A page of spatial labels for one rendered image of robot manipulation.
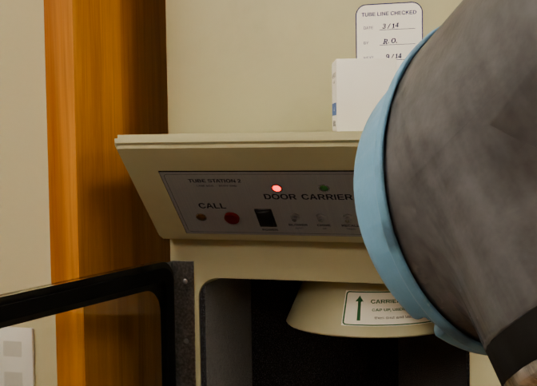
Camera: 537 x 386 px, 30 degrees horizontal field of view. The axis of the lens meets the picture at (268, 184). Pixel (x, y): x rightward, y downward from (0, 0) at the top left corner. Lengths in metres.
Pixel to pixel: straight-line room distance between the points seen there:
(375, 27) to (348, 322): 0.28
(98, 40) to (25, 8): 0.61
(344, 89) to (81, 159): 0.26
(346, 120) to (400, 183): 0.49
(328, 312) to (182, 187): 0.19
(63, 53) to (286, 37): 0.20
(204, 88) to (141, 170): 0.12
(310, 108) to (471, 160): 0.62
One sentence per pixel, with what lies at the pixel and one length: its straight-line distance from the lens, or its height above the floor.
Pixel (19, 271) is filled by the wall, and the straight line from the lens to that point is 1.59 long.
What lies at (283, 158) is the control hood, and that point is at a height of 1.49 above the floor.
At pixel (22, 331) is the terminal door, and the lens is 0.81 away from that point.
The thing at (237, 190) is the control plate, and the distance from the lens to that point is 0.88.
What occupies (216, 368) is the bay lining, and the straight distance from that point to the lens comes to 1.02.
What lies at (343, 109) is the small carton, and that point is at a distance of 0.84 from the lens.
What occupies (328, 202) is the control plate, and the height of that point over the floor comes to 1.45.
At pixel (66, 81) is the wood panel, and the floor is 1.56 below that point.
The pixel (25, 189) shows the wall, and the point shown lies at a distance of 1.57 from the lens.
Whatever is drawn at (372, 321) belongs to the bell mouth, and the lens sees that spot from 0.96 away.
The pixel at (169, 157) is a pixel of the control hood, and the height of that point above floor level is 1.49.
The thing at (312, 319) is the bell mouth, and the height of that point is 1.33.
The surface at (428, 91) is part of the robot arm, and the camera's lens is 0.34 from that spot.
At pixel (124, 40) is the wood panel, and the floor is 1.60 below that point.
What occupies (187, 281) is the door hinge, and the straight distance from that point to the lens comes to 0.98.
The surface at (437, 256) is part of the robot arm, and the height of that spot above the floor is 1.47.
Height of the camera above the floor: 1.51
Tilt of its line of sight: 3 degrees down
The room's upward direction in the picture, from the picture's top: 1 degrees counter-clockwise
